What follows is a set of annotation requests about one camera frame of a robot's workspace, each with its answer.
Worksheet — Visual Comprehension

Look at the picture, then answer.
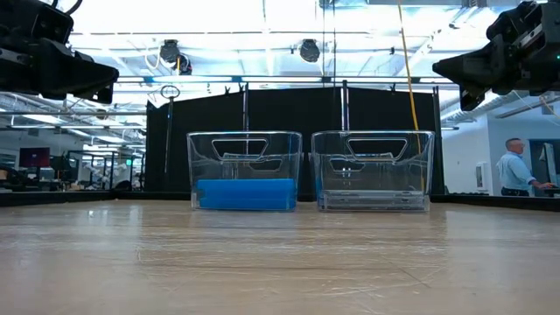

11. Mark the black pole with ring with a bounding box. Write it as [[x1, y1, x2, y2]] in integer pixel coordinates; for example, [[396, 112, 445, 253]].
[[159, 84, 181, 176]]

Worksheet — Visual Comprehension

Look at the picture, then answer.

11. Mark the black ceiling cable reel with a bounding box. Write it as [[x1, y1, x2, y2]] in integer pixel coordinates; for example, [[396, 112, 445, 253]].
[[298, 38, 322, 64], [157, 38, 194, 77]]

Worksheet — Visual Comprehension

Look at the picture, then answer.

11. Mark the yellow cable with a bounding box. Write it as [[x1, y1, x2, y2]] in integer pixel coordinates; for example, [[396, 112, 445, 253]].
[[395, 0, 425, 192]]

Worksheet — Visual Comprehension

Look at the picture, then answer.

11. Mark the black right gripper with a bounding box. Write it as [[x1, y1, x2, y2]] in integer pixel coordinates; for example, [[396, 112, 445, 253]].
[[431, 0, 560, 112]]

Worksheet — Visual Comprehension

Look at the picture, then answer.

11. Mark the black backdrop curtain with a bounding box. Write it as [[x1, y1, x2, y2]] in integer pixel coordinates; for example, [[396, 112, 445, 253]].
[[145, 86, 446, 203]]

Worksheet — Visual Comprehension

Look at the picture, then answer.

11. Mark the dark doorway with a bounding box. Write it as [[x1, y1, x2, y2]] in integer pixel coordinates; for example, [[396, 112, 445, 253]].
[[528, 138, 560, 198]]

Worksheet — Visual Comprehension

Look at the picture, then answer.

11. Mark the blue packet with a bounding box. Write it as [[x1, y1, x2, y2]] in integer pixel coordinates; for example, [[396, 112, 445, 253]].
[[195, 178, 299, 191]]

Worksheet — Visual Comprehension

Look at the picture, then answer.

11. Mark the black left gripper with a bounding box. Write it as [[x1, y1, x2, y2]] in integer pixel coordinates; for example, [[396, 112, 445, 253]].
[[0, 0, 120, 105]]

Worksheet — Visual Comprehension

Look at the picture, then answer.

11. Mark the person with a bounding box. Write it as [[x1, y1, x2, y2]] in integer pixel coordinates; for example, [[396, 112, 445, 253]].
[[495, 136, 556, 198]]

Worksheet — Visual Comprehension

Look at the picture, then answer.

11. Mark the monitor with purple screen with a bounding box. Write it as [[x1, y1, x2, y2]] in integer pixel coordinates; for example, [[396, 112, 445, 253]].
[[18, 147, 52, 169]]

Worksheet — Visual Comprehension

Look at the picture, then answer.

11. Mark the clear plastic bin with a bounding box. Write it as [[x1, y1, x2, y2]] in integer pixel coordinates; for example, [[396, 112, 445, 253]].
[[186, 129, 305, 214], [310, 129, 437, 214]]

